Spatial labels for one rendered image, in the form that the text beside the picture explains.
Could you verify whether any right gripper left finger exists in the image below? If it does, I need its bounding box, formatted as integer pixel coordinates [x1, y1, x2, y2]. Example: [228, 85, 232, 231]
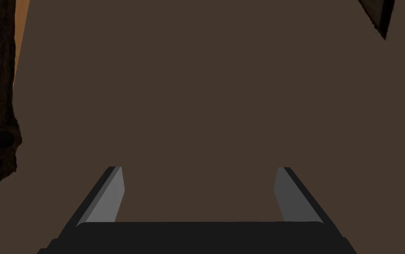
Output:
[76, 166, 126, 226]

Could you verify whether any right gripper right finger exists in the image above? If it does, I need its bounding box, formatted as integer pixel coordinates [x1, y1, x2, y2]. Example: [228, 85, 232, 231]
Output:
[273, 166, 325, 224]

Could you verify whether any dark brown pointed shape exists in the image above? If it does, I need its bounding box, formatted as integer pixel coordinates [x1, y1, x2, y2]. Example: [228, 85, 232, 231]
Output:
[358, 0, 396, 41]

